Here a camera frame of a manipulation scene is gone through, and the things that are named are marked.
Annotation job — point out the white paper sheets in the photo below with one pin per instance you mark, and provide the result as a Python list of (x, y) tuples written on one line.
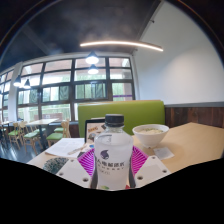
[(63, 146)]

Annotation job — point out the green speckled ceramic mug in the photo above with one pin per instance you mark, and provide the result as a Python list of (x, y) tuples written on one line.
[(54, 164)]

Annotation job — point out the wooden dining table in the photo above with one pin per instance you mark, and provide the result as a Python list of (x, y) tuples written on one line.
[(41, 122)]

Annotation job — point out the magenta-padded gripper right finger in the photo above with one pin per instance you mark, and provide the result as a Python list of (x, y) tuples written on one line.
[(150, 171)]

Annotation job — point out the dark-framed window wall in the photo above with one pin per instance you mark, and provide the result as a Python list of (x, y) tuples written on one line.
[(60, 93)]

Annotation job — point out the group of green-seated wooden chairs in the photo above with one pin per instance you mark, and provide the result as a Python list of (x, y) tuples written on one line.
[(31, 135)]

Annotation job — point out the small paper slip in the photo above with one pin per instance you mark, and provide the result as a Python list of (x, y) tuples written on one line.
[(163, 153)]

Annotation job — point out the clear plastic drink bottle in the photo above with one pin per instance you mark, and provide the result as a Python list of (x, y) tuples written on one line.
[(111, 156)]

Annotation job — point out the black-framed tablet with stickers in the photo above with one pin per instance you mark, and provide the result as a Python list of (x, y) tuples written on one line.
[(91, 131)]

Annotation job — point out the white ceramic bowl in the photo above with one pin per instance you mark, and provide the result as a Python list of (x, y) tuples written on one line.
[(150, 137)]

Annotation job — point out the long curved linear ceiling light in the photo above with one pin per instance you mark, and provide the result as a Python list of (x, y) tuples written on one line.
[(123, 43)]

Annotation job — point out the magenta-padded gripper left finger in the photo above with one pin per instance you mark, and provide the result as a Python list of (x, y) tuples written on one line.
[(71, 171)]

